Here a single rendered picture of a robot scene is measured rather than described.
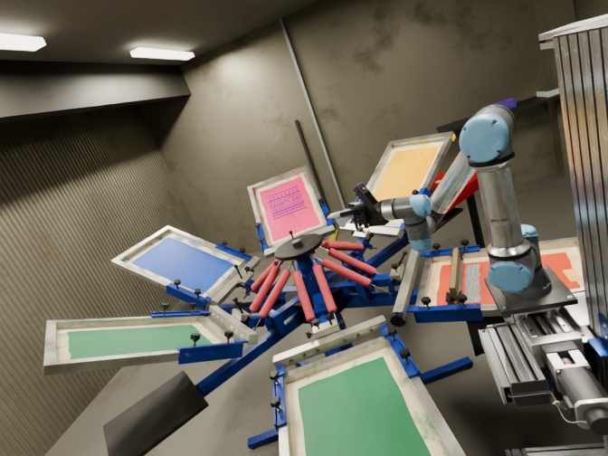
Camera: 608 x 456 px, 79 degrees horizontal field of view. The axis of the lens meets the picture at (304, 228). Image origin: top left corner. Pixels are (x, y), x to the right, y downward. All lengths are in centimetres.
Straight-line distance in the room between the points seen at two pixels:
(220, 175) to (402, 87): 311
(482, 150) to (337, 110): 467
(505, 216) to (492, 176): 12
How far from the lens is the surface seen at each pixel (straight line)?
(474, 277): 217
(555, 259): 226
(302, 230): 300
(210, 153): 631
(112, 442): 224
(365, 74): 562
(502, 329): 146
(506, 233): 120
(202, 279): 275
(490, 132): 108
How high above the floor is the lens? 209
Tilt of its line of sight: 18 degrees down
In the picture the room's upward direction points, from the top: 21 degrees counter-clockwise
